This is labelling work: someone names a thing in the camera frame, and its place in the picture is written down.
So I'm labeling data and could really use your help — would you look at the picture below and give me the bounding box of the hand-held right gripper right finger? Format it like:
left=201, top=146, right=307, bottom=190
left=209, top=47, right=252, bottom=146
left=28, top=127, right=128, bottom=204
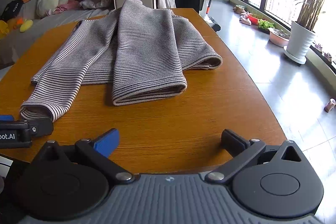
left=206, top=129, right=305, bottom=184

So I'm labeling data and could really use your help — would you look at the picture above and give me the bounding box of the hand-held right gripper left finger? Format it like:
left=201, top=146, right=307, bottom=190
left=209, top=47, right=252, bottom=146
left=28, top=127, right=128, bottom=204
left=34, top=128, right=135, bottom=184

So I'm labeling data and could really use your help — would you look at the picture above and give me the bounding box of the striped knit sweater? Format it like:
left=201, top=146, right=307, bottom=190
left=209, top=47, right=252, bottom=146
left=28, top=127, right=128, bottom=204
left=20, top=0, right=223, bottom=122

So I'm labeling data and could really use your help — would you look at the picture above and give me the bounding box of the yellow bag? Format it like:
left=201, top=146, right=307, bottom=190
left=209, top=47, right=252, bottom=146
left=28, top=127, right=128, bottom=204
left=0, top=21, right=11, bottom=40

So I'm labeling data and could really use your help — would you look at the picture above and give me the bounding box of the small yellow plush toy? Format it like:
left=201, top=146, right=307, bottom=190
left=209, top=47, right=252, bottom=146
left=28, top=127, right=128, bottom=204
left=20, top=20, right=33, bottom=33

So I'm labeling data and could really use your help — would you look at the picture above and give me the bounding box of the orange plush toy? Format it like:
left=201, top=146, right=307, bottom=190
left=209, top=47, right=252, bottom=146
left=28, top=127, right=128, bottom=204
left=9, top=18, right=25, bottom=29

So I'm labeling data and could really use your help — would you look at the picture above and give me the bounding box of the small pink boot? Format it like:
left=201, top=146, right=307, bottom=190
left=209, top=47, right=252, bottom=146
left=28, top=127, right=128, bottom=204
left=324, top=98, right=336, bottom=113

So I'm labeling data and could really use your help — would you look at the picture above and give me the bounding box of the black cap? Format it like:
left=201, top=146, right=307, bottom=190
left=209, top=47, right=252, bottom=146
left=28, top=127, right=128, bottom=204
left=1, top=0, right=25, bottom=21

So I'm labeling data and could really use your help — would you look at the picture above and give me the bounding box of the green plant tray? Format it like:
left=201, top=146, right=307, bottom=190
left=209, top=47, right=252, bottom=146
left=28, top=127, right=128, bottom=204
left=257, top=18, right=276, bottom=34

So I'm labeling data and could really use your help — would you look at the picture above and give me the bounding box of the palm plant in white pot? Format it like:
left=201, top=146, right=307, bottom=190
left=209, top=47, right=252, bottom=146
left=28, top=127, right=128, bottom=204
left=283, top=0, right=336, bottom=65

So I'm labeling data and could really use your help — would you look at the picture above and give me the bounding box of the red container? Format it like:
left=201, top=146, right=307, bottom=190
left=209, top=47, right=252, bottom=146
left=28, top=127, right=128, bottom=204
left=247, top=13, right=260, bottom=26

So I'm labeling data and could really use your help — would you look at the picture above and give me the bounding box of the pink cloth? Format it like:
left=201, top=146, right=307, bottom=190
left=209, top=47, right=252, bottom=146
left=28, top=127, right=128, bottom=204
left=47, top=0, right=81, bottom=16

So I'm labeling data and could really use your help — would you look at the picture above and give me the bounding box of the white stick vacuum cleaner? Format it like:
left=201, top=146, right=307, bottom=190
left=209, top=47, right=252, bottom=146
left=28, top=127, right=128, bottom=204
left=199, top=0, right=221, bottom=32

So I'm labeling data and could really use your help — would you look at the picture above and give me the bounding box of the white crumpled cloth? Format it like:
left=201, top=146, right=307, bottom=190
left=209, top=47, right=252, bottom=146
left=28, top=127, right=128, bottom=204
left=80, top=0, right=106, bottom=10

